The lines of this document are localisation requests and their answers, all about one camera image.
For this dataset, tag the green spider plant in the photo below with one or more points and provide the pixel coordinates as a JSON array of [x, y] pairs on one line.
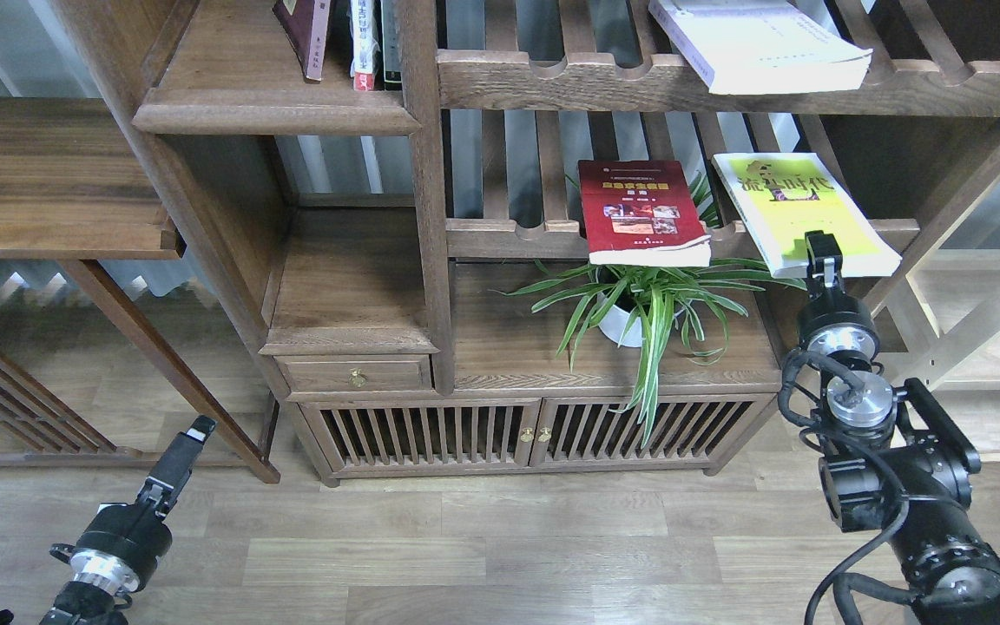
[[594, 288]]

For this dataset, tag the dark green upright book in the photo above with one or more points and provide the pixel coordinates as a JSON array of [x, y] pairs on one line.
[[390, 46]]

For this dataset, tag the dark wooden side table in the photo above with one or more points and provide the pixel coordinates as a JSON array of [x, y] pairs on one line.
[[72, 191]]

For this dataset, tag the white red upright book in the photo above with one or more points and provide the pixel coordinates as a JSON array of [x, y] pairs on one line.
[[363, 67]]

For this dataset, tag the light wooden shelf unit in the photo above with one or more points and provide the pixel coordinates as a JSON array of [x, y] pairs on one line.
[[932, 185]]

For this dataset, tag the yellow green cover book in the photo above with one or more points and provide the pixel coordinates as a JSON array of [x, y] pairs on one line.
[[782, 196]]

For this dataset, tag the white thick book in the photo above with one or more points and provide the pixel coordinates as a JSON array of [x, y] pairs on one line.
[[760, 47]]

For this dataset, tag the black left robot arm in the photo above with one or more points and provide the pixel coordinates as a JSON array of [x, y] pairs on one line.
[[79, 603]]

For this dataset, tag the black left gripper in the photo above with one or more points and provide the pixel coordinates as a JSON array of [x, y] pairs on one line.
[[120, 550]]

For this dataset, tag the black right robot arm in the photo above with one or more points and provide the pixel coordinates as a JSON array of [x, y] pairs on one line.
[[892, 462]]

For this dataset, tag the brass drawer knob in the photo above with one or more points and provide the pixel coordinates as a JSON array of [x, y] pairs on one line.
[[357, 378]]

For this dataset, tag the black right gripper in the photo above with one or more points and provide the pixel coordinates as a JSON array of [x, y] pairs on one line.
[[832, 321]]

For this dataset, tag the red cover book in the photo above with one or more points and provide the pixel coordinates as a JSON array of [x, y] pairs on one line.
[[641, 213]]

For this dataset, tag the dark wooden bookshelf cabinet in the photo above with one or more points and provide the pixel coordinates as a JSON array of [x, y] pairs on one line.
[[381, 230]]

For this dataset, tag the white plant pot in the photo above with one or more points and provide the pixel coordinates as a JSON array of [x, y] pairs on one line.
[[615, 324]]

